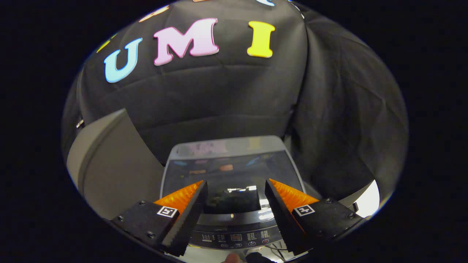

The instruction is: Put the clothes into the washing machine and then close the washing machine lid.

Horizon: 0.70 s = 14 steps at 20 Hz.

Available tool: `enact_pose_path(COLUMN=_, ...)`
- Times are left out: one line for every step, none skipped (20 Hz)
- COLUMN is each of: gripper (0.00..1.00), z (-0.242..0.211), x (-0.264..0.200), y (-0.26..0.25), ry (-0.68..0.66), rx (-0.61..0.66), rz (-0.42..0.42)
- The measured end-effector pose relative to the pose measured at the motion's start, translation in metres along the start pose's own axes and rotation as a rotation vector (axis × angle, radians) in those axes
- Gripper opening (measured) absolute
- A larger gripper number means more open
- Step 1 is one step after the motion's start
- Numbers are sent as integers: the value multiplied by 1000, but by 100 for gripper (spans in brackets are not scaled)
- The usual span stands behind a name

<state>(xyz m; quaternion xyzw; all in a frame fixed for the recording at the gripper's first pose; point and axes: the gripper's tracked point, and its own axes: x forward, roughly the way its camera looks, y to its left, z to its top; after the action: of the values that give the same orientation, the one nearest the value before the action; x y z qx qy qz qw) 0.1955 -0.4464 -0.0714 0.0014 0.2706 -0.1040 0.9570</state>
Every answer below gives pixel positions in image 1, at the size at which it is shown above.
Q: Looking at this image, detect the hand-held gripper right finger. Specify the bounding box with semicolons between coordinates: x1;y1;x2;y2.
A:
264;178;365;256

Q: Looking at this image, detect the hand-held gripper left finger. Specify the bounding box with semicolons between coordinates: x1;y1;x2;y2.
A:
110;180;209;258

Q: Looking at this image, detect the grey washing machine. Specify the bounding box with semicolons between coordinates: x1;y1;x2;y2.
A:
160;136;307;253

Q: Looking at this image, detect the black backdrop cloth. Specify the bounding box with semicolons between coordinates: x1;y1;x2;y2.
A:
61;0;409;205

